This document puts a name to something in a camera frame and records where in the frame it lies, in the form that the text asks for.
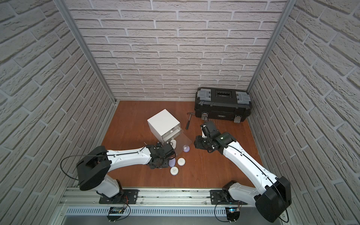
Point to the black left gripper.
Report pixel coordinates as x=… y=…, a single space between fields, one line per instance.
x=168 y=150

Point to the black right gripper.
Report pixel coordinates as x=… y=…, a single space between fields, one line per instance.
x=198 y=143

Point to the white drawer cabinet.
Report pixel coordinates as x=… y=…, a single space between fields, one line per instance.
x=164 y=126

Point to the white oblong earphone case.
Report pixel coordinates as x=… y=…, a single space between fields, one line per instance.
x=173 y=143

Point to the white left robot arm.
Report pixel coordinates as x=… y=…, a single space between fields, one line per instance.
x=93 y=169

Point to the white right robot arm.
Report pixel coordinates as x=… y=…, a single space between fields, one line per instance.
x=270 y=195

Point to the purple earphone case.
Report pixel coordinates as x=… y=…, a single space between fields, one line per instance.
x=172 y=162
x=186 y=148

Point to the white round earphone case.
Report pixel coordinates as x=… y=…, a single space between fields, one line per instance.
x=181 y=161
x=174 y=170

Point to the steel claw hammer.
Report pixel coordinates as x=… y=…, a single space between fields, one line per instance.
x=190 y=114

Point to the black plastic toolbox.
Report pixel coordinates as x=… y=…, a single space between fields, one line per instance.
x=222 y=104

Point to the left controller board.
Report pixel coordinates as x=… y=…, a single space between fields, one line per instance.
x=117 y=213

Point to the controller board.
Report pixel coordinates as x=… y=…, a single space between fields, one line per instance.
x=117 y=213
x=232 y=214

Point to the right controller board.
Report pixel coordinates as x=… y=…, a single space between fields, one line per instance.
x=232 y=214

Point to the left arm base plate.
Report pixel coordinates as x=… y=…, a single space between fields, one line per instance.
x=118 y=196

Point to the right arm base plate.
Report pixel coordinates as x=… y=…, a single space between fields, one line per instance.
x=225 y=197

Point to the aluminium frame rail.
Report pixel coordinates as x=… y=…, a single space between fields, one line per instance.
x=148 y=197

